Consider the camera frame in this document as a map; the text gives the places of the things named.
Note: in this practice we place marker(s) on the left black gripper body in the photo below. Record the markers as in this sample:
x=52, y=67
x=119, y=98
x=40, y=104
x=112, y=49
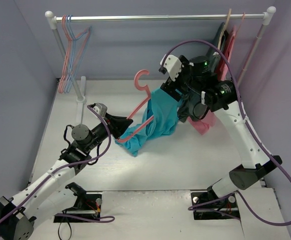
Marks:
x=113, y=125

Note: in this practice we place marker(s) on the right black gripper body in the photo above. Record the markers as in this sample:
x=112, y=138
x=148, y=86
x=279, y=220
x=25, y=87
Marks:
x=172, y=91

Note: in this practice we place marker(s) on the pink plastic hanger front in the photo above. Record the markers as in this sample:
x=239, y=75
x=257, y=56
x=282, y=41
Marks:
x=143, y=88

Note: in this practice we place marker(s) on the pink plastic hanger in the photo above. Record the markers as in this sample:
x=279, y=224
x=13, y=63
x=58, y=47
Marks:
x=66, y=50
x=143, y=88

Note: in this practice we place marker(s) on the teal t shirt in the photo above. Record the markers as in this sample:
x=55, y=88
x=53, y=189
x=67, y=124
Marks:
x=163, y=108

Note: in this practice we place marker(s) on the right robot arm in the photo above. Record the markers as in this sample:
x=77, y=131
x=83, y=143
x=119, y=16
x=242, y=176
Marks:
x=256, y=161

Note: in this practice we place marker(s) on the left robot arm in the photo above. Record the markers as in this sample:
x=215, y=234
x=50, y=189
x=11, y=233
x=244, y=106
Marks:
x=54, y=192

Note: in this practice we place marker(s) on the dark green t shirt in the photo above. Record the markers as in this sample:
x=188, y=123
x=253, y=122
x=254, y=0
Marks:
x=202, y=75

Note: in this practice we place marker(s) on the pink t shirt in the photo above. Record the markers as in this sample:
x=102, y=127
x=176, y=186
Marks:
x=202, y=126

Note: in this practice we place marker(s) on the wooden hanger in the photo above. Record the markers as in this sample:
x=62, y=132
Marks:
x=224, y=28

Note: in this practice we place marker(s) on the pink plastic hanger rear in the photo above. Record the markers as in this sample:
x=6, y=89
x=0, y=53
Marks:
x=66, y=50

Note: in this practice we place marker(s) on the pink hanger on right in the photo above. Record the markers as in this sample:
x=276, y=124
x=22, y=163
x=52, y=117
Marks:
x=241, y=22

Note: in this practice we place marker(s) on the white metal clothes rack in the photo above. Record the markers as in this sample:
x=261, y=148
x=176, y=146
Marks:
x=53, y=21

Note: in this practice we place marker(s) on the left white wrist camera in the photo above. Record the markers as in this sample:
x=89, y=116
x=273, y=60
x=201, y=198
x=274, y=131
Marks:
x=100, y=108

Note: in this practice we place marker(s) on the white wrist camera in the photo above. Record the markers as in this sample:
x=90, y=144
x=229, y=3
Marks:
x=100, y=108
x=172, y=65

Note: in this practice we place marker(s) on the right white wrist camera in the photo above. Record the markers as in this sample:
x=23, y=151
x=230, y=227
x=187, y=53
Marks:
x=172, y=65

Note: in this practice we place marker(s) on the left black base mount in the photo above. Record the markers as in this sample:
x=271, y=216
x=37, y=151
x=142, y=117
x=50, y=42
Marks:
x=87, y=205

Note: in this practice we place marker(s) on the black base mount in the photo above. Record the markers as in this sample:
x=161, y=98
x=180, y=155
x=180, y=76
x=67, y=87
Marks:
x=204, y=207
x=87, y=205

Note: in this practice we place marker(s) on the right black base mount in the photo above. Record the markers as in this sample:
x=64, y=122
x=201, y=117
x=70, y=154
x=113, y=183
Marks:
x=204, y=207

